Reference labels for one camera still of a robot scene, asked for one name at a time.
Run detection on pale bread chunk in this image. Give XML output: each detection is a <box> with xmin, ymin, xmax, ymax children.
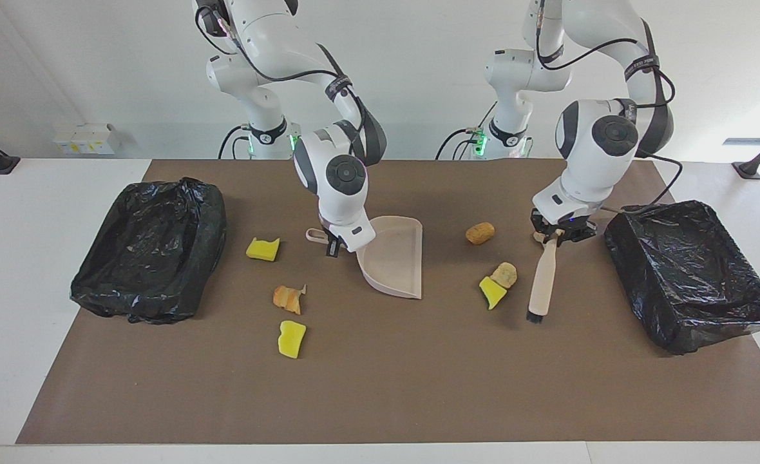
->
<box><xmin>490</xmin><ymin>262</ymin><xmax>519</xmax><ymax>289</ymax></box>

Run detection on brown bread roll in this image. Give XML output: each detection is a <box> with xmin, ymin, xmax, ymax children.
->
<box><xmin>465</xmin><ymin>222</ymin><xmax>496</xmax><ymax>246</ymax></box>

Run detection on white wall socket boxes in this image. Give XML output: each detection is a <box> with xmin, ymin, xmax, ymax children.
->
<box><xmin>53</xmin><ymin>124</ymin><xmax>121</xmax><ymax>155</ymax></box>

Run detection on beige plastic dustpan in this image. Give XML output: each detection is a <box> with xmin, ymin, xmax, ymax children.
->
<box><xmin>305</xmin><ymin>216</ymin><xmax>424</xmax><ymax>300</ymax></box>

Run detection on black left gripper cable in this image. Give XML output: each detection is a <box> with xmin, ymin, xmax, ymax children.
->
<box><xmin>535</xmin><ymin>0</ymin><xmax>685</xmax><ymax>213</ymax></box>

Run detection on yellow green sponge piece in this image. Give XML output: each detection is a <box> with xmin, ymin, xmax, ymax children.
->
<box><xmin>479</xmin><ymin>276</ymin><xmax>508</xmax><ymax>311</ymax></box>

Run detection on brown table mat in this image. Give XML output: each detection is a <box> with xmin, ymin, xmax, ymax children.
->
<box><xmin>16</xmin><ymin>159</ymin><xmax>760</xmax><ymax>444</ymax></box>

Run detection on black base cable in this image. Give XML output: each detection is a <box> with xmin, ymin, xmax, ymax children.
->
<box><xmin>435</xmin><ymin>100</ymin><xmax>498</xmax><ymax>160</ymax></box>
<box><xmin>216</xmin><ymin>124</ymin><xmax>253</xmax><ymax>160</ymax></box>

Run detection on black bag lined bin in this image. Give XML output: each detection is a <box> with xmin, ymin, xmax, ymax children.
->
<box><xmin>70</xmin><ymin>177</ymin><xmax>227</xmax><ymax>325</ymax></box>
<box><xmin>604</xmin><ymin>200</ymin><xmax>760</xmax><ymax>356</ymax></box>

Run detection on beige brush with black bristles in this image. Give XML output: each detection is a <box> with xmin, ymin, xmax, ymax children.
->
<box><xmin>526</xmin><ymin>235</ymin><xmax>561</xmax><ymax>323</ymax></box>

